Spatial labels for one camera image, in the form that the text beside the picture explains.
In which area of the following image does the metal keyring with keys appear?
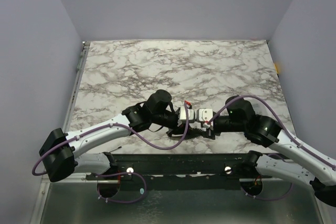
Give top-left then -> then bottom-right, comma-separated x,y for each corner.
184,127 -> 204,140

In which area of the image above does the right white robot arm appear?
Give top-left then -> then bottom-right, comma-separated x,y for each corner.
201,95 -> 335,207

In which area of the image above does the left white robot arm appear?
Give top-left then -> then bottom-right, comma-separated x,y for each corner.
38,89 -> 179,182

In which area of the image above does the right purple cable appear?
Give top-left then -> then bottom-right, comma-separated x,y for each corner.
206,95 -> 336,201

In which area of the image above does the purple cable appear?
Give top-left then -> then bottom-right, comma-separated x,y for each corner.
206,95 -> 336,201
31,100 -> 191,204

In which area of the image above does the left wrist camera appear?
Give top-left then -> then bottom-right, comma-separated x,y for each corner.
178,106 -> 196,125

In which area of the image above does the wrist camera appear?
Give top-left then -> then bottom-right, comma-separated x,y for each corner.
178,106 -> 196,125
196,109 -> 214,129

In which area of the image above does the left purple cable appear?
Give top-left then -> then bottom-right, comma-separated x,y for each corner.
31,100 -> 191,204

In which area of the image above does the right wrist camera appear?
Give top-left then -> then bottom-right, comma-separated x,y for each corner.
196,109 -> 214,129

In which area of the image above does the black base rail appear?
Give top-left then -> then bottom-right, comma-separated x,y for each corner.
86,152 -> 266,192

